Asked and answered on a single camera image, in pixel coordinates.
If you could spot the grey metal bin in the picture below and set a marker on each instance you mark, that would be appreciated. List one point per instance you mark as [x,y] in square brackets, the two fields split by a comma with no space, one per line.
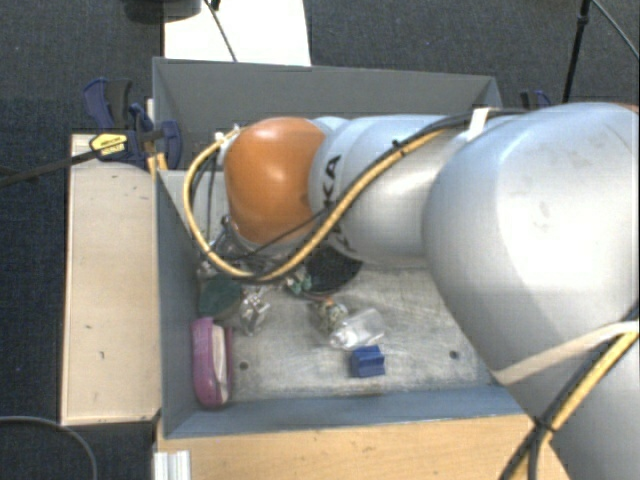
[425,318]

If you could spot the purple and pink case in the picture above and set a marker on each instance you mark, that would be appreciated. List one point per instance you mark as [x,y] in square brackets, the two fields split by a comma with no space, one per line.
[205,363]

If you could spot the blue block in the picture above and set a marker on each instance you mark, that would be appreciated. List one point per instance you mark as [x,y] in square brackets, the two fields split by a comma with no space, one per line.
[367,362]

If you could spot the clear plastic bottle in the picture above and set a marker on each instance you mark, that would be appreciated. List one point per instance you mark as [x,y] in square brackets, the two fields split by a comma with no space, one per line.
[360,327]

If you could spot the dark green round sponge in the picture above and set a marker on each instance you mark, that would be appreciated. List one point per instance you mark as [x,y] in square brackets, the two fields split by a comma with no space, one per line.
[219,295]

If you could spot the small mottled green object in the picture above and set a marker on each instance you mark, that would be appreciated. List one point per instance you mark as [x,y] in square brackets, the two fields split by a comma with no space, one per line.
[327,316]

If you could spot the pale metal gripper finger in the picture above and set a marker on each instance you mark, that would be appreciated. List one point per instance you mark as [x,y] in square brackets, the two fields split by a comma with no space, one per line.
[251,323]
[256,300]

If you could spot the black round disc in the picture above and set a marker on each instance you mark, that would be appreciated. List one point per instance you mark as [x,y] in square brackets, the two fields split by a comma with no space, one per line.
[332,270]

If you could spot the pale wood board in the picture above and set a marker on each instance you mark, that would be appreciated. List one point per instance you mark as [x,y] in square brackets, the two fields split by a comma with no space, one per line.
[110,293]

